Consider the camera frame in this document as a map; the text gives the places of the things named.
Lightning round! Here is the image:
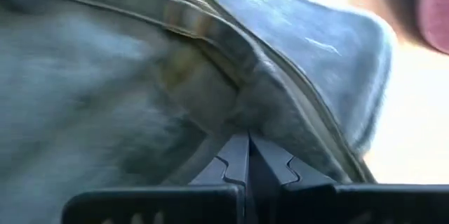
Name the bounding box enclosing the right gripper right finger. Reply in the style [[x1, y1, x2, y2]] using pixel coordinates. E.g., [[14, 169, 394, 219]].
[[248, 133, 449, 224]]

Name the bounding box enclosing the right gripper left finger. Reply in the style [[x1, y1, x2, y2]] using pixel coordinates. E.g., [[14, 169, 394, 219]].
[[62, 132, 250, 224]]

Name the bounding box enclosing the grey-green denim cap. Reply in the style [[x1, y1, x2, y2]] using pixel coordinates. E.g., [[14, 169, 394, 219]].
[[0, 0, 397, 224]]

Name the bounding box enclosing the pink cap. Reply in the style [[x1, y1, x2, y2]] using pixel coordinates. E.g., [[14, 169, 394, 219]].
[[415, 0, 449, 55]]

